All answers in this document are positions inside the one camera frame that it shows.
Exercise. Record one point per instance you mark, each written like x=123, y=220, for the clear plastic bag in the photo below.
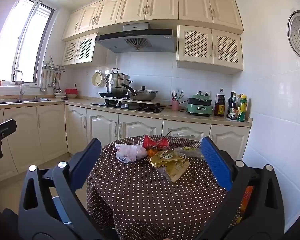
x=130, y=152

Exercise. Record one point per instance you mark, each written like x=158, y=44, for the grey range hood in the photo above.
x=137, y=38

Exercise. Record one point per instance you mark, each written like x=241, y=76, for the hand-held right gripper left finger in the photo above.
x=87, y=160

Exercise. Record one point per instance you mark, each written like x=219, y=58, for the green oil bottle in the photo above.
x=242, y=110

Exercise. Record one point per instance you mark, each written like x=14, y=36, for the orange tangerine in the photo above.
x=151, y=153

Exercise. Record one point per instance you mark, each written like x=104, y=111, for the gold snack packet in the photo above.
x=170, y=165

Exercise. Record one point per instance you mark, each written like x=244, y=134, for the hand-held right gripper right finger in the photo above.
x=216, y=165

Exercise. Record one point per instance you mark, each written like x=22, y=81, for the clear plastic wrapper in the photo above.
x=190, y=151

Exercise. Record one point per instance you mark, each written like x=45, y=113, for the row of hanging utensils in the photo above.
x=50, y=80

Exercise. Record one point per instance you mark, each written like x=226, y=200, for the large dark sauce bottle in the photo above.
x=219, y=105

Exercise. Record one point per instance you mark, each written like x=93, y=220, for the pink utensil holder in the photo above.
x=175, y=105

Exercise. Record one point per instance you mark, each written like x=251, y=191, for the cream upper cabinet row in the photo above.
x=165, y=5

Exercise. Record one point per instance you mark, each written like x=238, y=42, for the cream round colander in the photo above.
x=98, y=80

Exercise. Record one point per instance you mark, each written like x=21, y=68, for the wooden board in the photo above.
x=140, y=101

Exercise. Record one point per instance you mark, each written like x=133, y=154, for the beige kitchen countertop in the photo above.
x=85, y=103

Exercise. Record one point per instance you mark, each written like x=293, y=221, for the stacked white bowls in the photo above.
x=60, y=95

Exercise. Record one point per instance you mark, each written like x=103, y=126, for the metal faucet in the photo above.
x=20, y=87

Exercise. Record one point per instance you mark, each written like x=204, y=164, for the steel steamer pot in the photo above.
x=116, y=83

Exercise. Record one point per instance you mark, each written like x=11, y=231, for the black gas stove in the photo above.
x=130, y=107

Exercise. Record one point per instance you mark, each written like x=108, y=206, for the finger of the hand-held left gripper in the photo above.
x=5, y=128

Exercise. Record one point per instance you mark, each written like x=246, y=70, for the cream lattice door cabinet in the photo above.
x=80, y=48
x=210, y=47

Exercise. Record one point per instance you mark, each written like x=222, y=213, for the orange bag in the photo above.
x=247, y=200

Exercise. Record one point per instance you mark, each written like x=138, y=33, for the green electric cooker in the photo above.
x=198, y=107

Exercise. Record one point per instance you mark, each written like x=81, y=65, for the steel sink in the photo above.
x=20, y=100

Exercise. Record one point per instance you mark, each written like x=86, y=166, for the steel wok with lid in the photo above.
x=143, y=95

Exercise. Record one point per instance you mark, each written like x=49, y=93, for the polka dot tablecloth table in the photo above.
x=140, y=200

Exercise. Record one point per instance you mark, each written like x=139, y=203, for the metal utensil rack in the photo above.
x=53, y=66

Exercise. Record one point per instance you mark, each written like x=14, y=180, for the kitchen window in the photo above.
x=27, y=42

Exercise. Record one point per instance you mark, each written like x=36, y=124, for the red box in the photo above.
x=71, y=91

